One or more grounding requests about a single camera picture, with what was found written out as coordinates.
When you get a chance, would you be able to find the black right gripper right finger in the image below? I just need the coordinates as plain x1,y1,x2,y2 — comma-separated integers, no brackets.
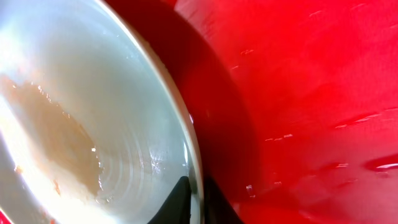
204,177,243,224

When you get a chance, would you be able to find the red plastic tray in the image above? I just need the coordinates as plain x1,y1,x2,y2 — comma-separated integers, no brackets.
0,0,398,224

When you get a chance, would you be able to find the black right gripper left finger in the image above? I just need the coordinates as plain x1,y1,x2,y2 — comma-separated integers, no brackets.
148,176,192,224

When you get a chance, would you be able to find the white plate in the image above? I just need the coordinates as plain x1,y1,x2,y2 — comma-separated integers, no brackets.
1,0,205,223

